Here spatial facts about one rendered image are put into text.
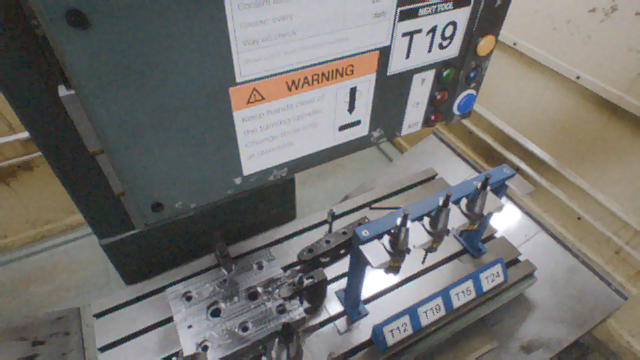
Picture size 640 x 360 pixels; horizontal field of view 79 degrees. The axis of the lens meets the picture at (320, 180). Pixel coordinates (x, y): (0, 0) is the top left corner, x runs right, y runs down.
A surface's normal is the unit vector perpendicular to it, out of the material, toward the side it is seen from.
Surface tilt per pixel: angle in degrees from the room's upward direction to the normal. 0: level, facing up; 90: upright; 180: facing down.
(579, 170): 90
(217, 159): 90
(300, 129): 90
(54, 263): 0
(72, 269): 0
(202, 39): 90
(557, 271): 24
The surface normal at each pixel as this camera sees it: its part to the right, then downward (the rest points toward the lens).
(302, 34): 0.47, 0.64
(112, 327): 0.02, -0.70
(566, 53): -0.88, 0.33
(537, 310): -0.34, -0.50
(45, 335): 0.38, -0.77
